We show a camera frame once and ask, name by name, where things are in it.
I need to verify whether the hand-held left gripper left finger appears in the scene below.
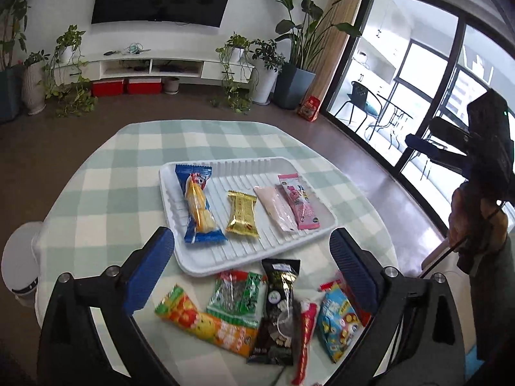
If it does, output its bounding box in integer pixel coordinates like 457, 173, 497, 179
38, 226, 178, 386

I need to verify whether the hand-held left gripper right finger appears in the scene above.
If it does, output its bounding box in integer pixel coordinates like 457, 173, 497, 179
322, 227, 471, 386

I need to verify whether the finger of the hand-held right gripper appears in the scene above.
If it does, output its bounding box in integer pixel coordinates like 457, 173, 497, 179
404, 133, 474, 179
430, 116, 472, 152

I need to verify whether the large red snack packet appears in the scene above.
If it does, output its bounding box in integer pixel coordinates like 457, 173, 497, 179
319, 279, 373, 327

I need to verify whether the blue cartoon snack packet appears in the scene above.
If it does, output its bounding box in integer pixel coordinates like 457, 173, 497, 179
317, 287, 365, 364

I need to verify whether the orange snack packet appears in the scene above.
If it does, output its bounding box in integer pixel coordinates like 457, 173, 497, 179
155, 285, 258, 358

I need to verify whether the long red and white packet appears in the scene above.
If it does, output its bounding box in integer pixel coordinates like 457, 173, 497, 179
290, 298, 323, 385

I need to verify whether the white plastic tray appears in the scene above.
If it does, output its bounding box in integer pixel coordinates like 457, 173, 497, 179
159, 156, 339, 278

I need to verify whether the black snack packet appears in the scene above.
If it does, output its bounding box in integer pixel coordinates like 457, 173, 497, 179
246, 258, 302, 366

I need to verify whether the green seed snack packet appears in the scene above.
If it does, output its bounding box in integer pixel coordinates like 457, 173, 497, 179
206, 270, 268, 329

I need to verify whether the person's right hand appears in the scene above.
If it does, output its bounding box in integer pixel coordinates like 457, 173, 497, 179
447, 182, 508, 257

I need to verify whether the black balcony table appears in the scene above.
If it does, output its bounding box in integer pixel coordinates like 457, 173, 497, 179
364, 96, 416, 150

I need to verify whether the blue packet with yellow snack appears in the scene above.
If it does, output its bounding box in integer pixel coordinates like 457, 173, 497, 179
174, 163, 228, 245

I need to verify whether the pink cartoon snack packet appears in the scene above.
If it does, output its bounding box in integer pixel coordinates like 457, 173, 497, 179
277, 173, 323, 231

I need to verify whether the black balcony chair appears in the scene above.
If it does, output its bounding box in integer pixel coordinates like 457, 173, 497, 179
335, 81, 381, 134

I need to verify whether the pale pink snack packet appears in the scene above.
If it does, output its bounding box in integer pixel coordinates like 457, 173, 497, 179
253, 185, 299, 233

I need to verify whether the gold snack packet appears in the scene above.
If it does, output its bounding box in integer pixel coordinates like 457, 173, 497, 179
225, 190, 260, 239

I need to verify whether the white round stool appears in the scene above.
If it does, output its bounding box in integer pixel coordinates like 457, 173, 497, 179
0, 221, 45, 297

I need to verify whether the red paper bag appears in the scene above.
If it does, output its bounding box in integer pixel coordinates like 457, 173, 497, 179
298, 96, 322, 123

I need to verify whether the beige curtain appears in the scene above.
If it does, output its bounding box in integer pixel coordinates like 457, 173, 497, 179
308, 0, 370, 107

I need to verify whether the large-leaf plant in grey pot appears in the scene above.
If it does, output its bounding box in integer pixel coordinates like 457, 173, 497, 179
263, 0, 363, 110

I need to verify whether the red storage box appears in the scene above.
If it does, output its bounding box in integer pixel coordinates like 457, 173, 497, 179
92, 79, 126, 97
127, 78, 162, 95

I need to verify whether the leafy plant in white pot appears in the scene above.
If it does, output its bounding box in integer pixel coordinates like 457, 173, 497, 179
248, 39, 287, 106

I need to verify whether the white television cabinet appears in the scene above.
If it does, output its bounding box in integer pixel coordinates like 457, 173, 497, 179
52, 49, 257, 87

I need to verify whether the plant in white ribbed vase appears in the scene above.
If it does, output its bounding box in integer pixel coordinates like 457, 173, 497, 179
21, 49, 52, 115

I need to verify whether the tall plant in dark pot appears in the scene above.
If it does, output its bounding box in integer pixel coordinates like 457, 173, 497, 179
0, 0, 35, 124

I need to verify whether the trailing pothos plant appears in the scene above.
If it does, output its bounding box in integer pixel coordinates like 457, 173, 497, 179
41, 24, 98, 118
209, 32, 259, 114

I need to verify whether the black cable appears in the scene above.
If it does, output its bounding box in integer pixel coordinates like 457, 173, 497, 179
419, 238, 465, 280

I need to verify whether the teal cable bundle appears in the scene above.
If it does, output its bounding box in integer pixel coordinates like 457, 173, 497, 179
122, 42, 152, 56

